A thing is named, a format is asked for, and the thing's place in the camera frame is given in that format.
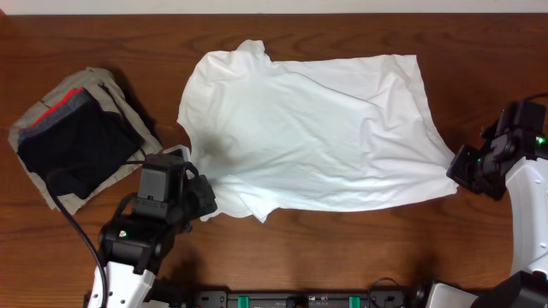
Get grey folded garment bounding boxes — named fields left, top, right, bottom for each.
left=18, top=87, right=95, bottom=145

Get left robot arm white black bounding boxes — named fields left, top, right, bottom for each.
left=86, top=170, right=217, bottom=307

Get beige folded garment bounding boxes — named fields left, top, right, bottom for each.
left=8, top=67, right=162, bottom=215

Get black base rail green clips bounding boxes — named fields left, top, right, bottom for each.
left=191, top=290, right=409, bottom=308

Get black folded garment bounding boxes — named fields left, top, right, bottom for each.
left=17, top=99, right=143, bottom=198

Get red folded garment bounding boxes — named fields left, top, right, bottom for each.
left=19, top=87, right=85, bottom=132

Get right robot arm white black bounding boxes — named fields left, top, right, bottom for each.
left=422, top=135, right=547, bottom=308

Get white t-shirt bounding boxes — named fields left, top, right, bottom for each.
left=177, top=40, right=457, bottom=221

